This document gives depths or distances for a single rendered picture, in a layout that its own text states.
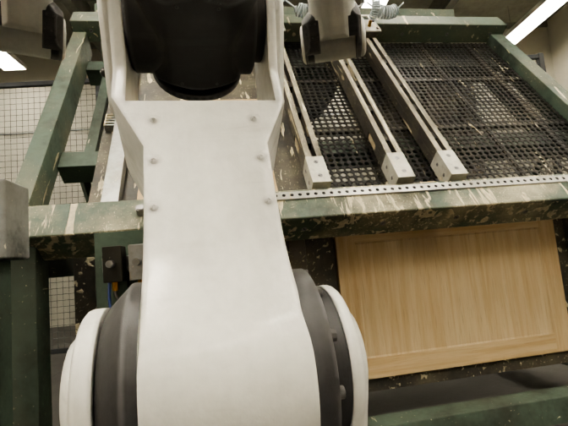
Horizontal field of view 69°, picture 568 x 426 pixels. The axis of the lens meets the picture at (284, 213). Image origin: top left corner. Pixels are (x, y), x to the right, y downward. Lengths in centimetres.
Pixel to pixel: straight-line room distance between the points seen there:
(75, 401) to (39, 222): 105
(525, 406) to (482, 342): 27
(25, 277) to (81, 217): 21
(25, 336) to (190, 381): 109
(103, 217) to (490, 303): 139
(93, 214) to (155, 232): 97
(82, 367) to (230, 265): 11
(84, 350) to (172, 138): 18
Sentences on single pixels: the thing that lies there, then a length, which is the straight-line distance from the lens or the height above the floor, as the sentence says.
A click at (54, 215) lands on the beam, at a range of 131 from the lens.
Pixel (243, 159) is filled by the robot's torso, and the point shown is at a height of 78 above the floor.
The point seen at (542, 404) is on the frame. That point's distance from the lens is 165.
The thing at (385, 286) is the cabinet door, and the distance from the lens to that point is 156.
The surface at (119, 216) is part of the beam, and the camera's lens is 125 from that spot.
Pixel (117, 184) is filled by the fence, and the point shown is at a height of 97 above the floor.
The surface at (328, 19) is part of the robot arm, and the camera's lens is 85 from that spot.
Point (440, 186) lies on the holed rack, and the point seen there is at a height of 89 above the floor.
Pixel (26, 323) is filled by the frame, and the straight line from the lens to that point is 132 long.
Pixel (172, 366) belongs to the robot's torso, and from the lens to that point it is 26.
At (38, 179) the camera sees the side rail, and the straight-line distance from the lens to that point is 146.
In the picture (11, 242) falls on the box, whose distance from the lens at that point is 112.
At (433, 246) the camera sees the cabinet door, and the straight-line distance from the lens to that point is 164.
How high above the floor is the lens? 70
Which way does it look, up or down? 6 degrees up
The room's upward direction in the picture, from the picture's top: 5 degrees counter-clockwise
